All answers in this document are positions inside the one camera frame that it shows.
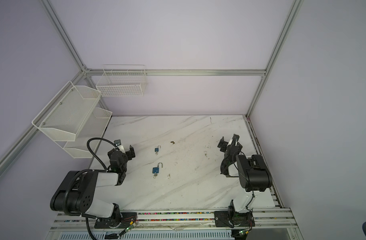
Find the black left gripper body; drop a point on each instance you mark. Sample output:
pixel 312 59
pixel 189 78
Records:
pixel 125 168

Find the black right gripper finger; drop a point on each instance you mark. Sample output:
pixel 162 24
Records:
pixel 235 139
pixel 222 145

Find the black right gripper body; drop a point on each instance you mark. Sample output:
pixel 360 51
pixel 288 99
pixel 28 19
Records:
pixel 240 149

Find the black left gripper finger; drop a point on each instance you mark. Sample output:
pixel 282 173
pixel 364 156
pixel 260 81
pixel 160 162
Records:
pixel 112 156
pixel 130 153

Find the large blue padlock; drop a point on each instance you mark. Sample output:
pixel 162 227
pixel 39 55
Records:
pixel 157 169

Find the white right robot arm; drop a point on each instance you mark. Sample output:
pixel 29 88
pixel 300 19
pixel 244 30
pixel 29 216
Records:
pixel 255 180

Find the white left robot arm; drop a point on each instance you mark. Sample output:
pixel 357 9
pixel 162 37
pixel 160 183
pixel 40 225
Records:
pixel 76 194

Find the white mesh two-tier shelf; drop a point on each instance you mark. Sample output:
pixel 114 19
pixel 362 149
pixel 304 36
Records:
pixel 72 118

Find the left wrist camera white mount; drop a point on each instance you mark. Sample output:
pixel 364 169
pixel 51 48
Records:
pixel 119 146

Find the white wire basket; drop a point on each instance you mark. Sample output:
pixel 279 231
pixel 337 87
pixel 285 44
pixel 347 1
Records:
pixel 123 81

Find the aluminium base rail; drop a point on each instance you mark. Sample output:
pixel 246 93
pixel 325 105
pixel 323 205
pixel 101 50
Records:
pixel 270 224

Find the aluminium frame profiles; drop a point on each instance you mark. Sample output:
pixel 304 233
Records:
pixel 204 62

